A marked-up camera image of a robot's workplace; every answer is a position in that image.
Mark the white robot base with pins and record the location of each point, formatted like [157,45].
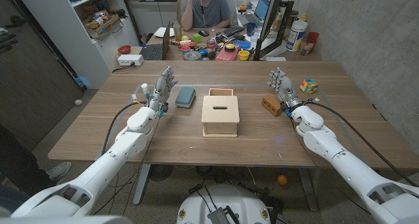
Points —
[224,201]

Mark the grey table leg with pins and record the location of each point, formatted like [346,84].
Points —
[141,184]
[307,188]

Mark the yellow-green ball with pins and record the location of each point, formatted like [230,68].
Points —
[185,38]

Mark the black monitor with stand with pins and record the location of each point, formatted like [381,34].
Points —
[270,17]

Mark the black computer mouse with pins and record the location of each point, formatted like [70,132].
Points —
[203,32]

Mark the teal sponge block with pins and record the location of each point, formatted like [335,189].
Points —
[185,97]

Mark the black laptop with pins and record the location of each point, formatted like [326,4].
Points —
[154,52]

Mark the tin can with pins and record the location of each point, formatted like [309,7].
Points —
[211,44]

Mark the grey finned module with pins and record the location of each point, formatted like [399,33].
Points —
[218,216]

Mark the white shelf unit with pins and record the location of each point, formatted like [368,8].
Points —
[65,37]

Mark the brown brick-shaped sponge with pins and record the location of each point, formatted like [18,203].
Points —
[272,105]

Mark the small white cup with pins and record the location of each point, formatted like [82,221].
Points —
[145,88]

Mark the wooden drawer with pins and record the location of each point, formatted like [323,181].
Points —
[221,92]

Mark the red bowl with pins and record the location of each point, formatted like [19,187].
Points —
[124,49]

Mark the dark trouser leg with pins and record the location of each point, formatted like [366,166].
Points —
[19,161]

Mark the orange ball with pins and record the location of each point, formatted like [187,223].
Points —
[282,179]

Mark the laptop with blue screen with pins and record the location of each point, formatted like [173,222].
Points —
[258,11]

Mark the clear bottle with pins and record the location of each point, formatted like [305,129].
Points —
[177,30]

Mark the yellow bottle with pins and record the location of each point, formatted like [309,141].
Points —
[303,17]

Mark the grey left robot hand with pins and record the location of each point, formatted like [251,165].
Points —
[162,88]

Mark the blue container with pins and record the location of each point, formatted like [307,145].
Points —
[243,44]

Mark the Rubik's cube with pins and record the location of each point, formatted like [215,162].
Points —
[309,86]

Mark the person in grey shirt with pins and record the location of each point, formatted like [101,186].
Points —
[207,11]

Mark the wooden box with slot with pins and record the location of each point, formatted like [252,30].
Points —
[220,117]

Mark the black round fan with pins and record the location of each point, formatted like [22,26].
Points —
[160,171]

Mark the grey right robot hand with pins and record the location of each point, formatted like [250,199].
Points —
[285,86]

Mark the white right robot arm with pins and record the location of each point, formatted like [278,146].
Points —
[353,171]

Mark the white power strip box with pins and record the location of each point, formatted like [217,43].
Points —
[130,59]

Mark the grey white sneaker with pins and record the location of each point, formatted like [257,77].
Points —
[59,170]

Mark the pink box with yellow button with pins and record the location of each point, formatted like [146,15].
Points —
[227,53]

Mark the white ball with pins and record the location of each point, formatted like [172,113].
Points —
[78,102]

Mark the black keyboard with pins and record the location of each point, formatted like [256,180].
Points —
[233,30]

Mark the clear drinking glass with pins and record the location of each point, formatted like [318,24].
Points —
[306,47]

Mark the white canister with label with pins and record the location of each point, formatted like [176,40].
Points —
[296,35]

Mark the green cube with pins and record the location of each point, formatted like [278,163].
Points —
[196,37]

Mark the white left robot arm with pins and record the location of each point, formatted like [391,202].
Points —
[98,171]

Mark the cardboard box with items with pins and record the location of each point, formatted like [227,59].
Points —
[103,26]

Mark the blue mug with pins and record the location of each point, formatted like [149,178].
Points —
[251,29]

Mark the red cup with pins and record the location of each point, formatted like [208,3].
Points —
[313,36]

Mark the white paper sheet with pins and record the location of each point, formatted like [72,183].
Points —
[163,32]

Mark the yellow cup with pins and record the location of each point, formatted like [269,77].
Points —
[244,55]

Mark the white robot torso edge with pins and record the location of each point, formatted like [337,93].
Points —
[65,220]

